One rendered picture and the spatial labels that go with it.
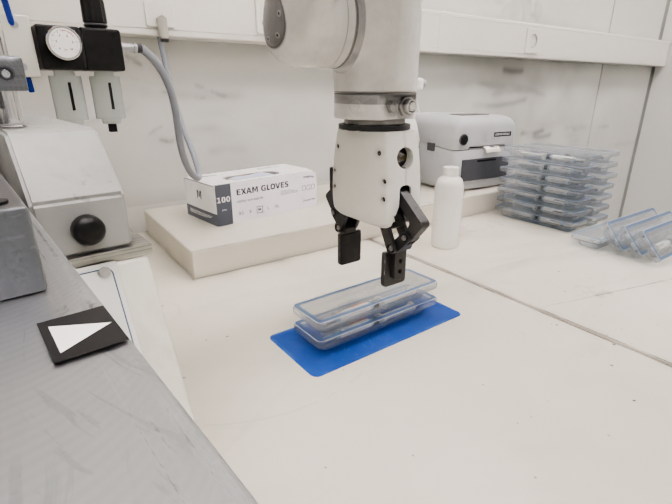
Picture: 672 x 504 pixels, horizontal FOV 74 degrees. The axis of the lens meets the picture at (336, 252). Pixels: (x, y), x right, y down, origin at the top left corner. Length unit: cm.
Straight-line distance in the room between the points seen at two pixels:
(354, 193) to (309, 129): 65
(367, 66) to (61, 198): 28
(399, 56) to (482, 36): 101
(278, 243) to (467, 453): 47
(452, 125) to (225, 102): 50
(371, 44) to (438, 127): 68
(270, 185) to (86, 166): 57
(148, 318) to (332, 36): 27
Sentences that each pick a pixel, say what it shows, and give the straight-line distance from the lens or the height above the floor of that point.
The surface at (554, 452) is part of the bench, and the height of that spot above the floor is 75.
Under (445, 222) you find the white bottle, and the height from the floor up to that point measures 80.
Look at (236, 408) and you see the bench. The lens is 44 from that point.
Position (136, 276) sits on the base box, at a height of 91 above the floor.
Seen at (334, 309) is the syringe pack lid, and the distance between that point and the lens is 50.
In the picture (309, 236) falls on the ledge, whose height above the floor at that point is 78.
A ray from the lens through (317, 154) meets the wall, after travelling 114.
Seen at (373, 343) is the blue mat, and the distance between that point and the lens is 52.
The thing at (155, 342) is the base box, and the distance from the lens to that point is 31.
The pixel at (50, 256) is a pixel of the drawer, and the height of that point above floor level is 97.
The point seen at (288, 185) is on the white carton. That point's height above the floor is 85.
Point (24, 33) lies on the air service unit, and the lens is 61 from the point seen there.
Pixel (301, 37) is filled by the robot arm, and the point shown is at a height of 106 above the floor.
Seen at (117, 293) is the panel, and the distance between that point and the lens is 31.
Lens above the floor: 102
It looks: 20 degrees down
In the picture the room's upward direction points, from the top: straight up
